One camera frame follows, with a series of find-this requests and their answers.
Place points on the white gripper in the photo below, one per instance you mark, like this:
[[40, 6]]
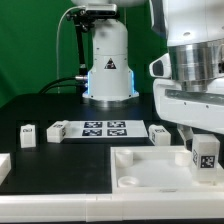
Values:
[[202, 110]]

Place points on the white square tabletop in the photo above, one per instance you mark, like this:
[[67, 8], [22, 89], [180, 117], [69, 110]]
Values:
[[165, 169]]

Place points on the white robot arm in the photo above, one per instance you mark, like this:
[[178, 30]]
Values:
[[188, 80]]

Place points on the white obstacle fence front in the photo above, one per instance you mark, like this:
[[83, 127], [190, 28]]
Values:
[[111, 207]]

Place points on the white marker sheet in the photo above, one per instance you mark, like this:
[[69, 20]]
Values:
[[106, 129]]

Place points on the white fence left piece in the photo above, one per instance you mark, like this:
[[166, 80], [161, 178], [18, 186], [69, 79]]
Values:
[[5, 166]]

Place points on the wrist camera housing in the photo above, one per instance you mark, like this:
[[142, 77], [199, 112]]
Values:
[[161, 67]]

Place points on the mounted depth camera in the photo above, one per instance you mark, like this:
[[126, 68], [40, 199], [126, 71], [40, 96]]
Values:
[[101, 9]]

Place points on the black camera stand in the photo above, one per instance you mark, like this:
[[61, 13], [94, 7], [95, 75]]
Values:
[[80, 43]]

